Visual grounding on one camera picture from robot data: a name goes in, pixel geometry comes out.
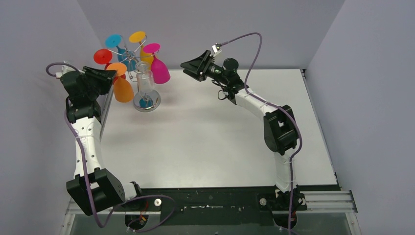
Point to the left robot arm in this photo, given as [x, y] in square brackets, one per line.
[93, 187]

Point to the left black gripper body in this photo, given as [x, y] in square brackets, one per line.
[90, 75]

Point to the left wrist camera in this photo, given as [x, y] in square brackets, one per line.
[64, 69]

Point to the blue wine glass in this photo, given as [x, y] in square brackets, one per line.
[124, 55]

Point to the chrome wine glass rack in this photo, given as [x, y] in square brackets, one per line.
[143, 102]

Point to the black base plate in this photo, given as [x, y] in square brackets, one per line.
[224, 206]

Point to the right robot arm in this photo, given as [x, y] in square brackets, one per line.
[281, 134]

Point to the orange wine glass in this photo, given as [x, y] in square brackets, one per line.
[123, 90]

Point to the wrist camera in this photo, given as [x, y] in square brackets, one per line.
[216, 48]
[64, 69]

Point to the clear patterned wine glass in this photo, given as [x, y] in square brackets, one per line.
[144, 78]

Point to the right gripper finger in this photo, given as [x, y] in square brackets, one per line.
[197, 65]
[198, 77]

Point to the yellow wine glass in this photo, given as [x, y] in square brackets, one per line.
[140, 37]

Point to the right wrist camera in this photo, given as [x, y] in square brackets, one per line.
[216, 48]

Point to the red wine glass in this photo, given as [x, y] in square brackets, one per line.
[104, 57]

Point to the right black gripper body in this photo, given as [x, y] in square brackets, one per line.
[216, 72]

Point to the magenta wine glass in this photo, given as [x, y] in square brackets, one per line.
[159, 69]

